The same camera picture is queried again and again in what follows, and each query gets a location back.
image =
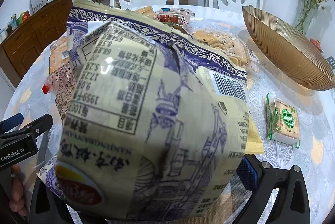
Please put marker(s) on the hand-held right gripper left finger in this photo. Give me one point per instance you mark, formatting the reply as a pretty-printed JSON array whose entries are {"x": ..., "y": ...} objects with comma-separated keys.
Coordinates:
[{"x": 55, "y": 209}]

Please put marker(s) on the small red ornament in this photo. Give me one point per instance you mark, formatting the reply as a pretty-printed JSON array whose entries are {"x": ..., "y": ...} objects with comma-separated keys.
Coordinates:
[{"x": 316, "y": 44}]

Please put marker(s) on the fan-patterned tablecloth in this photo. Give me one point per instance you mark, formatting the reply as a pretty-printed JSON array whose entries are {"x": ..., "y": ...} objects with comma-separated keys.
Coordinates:
[{"x": 282, "y": 182}]

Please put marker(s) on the small green biscuit packet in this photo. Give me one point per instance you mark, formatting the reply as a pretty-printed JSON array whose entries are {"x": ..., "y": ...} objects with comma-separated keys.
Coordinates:
[{"x": 284, "y": 122}]

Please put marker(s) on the golden ribbed bowl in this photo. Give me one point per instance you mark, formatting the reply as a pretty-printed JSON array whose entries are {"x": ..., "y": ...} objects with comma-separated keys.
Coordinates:
[{"x": 282, "y": 51}]

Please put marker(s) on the row of colourful small boxes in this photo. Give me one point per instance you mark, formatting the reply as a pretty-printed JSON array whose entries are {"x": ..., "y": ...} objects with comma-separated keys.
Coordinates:
[{"x": 18, "y": 21}]

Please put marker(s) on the orange cracker pack red label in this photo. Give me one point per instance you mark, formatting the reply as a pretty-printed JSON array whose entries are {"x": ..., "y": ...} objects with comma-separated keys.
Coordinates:
[{"x": 61, "y": 82}]

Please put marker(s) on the clear bag of crackers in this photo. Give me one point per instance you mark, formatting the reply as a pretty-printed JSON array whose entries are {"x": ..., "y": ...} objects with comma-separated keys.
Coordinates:
[{"x": 225, "y": 43}]

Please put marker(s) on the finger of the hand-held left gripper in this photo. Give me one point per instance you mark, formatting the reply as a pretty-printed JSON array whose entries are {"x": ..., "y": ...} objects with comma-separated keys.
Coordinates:
[
  {"x": 34, "y": 127},
  {"x": 11, "y": 119}
]

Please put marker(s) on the brown wooden sideboard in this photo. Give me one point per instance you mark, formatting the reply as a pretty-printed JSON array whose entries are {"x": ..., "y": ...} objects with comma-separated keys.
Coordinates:
[{"x": 31, "y": 35}]

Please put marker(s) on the person's left hand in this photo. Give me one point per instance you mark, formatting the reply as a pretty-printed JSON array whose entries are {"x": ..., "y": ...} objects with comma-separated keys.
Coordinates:
[{"x": 17, "y": 187}]

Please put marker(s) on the cream purple snack bag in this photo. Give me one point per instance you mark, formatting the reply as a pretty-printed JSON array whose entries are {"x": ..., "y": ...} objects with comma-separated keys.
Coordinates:
[{"x": 146, "y": 108}]

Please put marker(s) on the red white cracker packet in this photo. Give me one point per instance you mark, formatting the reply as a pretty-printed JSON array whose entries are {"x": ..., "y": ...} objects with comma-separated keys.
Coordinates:
[{"x": 170, "y": 17}]

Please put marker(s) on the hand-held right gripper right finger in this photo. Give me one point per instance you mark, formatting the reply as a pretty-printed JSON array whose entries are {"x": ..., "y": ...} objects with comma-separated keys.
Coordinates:
[{"x": 248, "y": 174}]

